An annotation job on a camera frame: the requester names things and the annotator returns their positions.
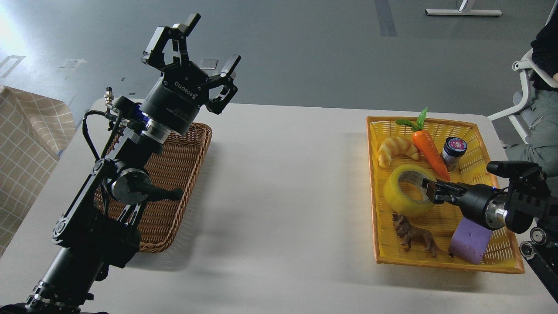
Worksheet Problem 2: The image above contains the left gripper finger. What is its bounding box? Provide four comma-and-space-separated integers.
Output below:
206, 54, 242, 115
141, 13, 201, 73

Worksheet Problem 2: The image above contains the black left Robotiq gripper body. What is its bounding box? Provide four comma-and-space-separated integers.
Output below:
139, 61, 209, 135

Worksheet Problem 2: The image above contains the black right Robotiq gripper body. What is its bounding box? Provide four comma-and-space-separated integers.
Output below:
458, 184, 507, 231

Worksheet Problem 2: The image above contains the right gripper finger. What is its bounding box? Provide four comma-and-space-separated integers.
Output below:
426, 189, 464, 205
421, 179, 472, 195

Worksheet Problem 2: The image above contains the yellow tape roll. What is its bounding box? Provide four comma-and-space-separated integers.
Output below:
383, 164, 435, 217

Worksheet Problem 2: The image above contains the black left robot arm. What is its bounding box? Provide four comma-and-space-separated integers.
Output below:
1, 13, 241, 314

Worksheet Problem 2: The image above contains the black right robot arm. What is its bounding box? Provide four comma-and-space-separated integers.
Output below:
421, 161, 558, 299

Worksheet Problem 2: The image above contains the yellow plastic basket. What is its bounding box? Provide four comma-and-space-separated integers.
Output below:
367, 113, 524, 274

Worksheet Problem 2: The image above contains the purple foam cube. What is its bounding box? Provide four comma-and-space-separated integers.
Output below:
448, 217, 493, 265

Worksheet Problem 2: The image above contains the toy orange carrot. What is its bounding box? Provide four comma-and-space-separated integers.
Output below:
396, 107, 451, 181

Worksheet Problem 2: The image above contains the small dark jar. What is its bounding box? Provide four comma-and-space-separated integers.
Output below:
440, 137, 468, 171

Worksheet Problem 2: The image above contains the brown toy lion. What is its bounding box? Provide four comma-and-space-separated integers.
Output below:
392, 212, 454, 258

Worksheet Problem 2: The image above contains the toy croissant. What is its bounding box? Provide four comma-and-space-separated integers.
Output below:
377, 137, 421, 168

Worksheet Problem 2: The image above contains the brown wicker basket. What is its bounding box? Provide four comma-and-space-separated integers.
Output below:
94, 122, 213, 253

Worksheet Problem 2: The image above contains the seated person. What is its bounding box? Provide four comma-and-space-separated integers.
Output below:
505, 12, 558, 177

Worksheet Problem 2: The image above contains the beige checkered cloth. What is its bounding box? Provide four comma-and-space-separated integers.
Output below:
0, 85, 76, 254

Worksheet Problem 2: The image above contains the white stand base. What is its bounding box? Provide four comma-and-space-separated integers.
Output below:
425, 0, 502, 17

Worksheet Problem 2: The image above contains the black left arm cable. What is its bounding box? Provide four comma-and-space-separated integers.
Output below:
82, 110, 122, 162

